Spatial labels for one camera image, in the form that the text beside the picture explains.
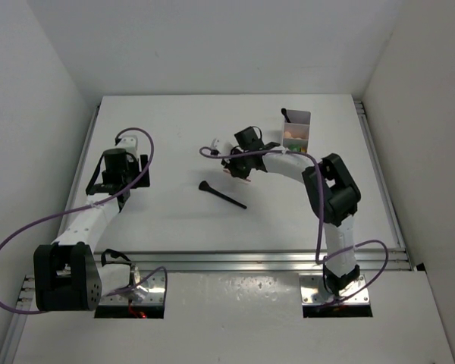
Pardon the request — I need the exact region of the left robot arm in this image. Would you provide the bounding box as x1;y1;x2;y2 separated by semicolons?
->
33;148;150;312

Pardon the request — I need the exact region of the white divided organizer box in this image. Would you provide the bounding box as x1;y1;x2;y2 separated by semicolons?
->
281;108;312;152

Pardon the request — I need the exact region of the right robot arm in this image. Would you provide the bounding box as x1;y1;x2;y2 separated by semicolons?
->
219;127;361;296

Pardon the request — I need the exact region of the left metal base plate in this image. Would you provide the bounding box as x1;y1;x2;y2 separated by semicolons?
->
99;263;168;308

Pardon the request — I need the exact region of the aluminium rail frame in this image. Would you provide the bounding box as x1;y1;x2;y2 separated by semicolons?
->
0;100;413;364

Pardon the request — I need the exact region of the metal base plate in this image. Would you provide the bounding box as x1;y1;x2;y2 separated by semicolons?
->
299;274;370;307
99;263;168;308

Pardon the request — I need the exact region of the purple cable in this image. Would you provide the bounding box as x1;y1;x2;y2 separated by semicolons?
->
199;146;389;304
0;127;168;315

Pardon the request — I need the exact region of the large black makeup brush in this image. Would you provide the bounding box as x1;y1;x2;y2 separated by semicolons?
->
198;180;247;209

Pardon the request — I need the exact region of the green tube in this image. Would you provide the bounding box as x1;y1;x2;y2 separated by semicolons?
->
287;144;302;152

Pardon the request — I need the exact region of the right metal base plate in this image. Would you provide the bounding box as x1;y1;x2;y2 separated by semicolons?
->
299;274;370;307

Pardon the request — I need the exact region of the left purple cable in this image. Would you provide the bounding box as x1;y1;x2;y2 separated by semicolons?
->
0;127;168;315

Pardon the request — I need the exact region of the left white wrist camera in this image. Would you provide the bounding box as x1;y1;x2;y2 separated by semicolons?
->
115;135;138;160

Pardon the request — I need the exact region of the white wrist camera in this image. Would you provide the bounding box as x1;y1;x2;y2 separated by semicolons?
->
210;138;234;155
115;135;138;160

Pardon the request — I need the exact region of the black brush pink handle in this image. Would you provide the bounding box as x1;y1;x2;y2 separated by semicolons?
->
281;108;291;124

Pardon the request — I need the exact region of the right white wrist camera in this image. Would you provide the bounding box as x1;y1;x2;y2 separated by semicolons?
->
210;138;234;155

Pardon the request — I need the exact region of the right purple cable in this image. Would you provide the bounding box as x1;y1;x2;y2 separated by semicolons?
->
199;146;389;304

